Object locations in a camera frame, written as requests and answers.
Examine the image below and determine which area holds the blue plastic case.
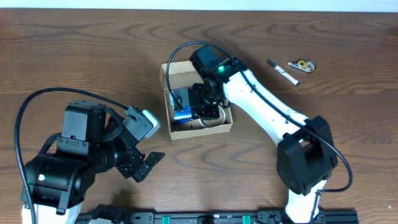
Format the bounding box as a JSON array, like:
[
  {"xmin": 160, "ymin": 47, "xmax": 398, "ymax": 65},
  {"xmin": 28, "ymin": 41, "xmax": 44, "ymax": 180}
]
[{"xmin": 173, "ymin": 106, "xmax": 197, "ymax": 122}]

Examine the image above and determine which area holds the white tape roll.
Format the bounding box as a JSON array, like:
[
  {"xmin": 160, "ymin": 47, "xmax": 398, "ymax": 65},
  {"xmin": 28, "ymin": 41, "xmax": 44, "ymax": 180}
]
[{"xmin": 198, "ymin": 105, "xmax": 226, "ymax": 128}]

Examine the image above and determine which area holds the brown cardboard box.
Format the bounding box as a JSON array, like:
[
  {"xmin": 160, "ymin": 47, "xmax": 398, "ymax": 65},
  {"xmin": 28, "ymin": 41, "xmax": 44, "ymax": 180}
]
[{"xmin": 159, "ymin": 60, "xmax": 233, "ymax": 140}]

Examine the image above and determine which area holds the white Toyo whiteboard marker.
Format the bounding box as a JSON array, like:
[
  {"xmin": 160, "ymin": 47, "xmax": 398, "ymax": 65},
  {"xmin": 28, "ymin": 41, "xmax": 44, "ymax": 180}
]
[{"xmin": 267, "ymin": 59, "xmax": 300, "ymax": 86}]

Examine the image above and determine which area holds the correction tape dispenser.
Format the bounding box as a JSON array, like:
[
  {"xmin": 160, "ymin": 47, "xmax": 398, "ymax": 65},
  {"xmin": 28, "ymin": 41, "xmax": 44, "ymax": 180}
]
[{"xmin": 287, "ymin": 60, "xmax": 316, "ymax": 73}]

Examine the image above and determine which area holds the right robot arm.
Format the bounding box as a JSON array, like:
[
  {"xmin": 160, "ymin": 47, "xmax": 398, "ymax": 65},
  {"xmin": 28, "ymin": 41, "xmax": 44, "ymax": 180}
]
[{"xmin": 189, "ymin": 46, "xmax": 338, "ymax": 223}]

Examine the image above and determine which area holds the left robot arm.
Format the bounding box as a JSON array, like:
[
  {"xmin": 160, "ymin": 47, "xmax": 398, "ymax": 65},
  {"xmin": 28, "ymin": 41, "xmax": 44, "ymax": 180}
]
[{"xmin": 21, "ymin": 101, "xmax": 165, "ymax": 223}]

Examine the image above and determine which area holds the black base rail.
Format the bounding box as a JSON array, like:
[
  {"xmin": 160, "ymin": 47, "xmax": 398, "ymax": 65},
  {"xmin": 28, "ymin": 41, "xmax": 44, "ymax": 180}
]
[{"xmin": 74, "ymin": 203, "xmax": 360, "ymax": 224}]

